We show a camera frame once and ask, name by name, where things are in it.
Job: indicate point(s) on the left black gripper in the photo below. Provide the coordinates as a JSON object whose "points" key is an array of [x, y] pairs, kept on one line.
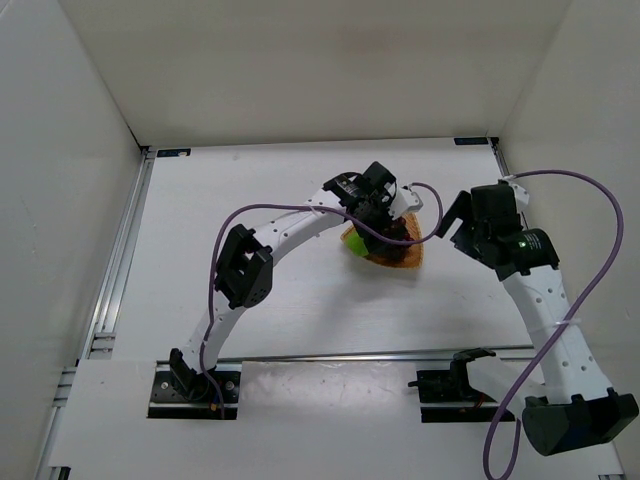
{"points": [[382, 220]]}

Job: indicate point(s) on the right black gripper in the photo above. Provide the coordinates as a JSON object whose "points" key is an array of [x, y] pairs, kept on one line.
{"points": [[461, 226]]}

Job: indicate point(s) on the green fake apple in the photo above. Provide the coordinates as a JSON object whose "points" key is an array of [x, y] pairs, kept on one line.
{"points": [[356, 245]]}

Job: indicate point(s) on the red fake grape bunch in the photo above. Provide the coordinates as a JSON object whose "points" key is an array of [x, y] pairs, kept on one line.
{"points": [[397, 231]]}

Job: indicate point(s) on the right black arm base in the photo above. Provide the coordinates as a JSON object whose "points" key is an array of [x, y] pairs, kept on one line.
{"points": [[446, 395]]}

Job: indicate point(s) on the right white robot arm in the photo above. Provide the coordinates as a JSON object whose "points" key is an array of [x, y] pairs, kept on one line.
{"points": [[575, 406]]}

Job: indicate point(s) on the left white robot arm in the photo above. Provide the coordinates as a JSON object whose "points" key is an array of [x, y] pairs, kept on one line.
{"points": [[244, 259]]}

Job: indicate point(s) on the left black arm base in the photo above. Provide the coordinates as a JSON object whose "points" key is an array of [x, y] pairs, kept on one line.
{"points": [[168, 400]]}

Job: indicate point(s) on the woven bamboo fruit basket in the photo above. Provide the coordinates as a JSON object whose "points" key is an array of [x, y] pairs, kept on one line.
{"points": [[415, 254]]}

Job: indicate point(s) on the right blue corner label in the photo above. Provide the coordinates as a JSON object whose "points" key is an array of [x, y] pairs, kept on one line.
{"points": [[471, 141]]}

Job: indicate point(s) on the blue corner label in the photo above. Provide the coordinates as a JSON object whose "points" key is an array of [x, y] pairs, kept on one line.
{"points": [[172, 153], [471, 141]]}

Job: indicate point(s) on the left blue corner label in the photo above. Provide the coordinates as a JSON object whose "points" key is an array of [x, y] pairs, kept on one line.
{"points": [[172, 153]]}

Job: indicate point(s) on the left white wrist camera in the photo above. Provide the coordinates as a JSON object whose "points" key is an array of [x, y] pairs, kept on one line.
{"points": [[405, 201]]}

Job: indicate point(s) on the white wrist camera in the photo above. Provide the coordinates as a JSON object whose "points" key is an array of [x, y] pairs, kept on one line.
{"points": [[405, 201], [521, 195]]}

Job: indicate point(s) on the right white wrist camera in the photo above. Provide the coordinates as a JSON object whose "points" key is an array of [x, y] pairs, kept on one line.
{"points": [[521, 195]]}

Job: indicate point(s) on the aluminium front rail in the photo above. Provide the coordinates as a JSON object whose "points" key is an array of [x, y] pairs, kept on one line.
{"points": [[509, 353]]}

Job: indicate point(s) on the aluminium left side rail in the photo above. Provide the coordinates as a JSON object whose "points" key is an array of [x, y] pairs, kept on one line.
{"points": [[101, 330]]}

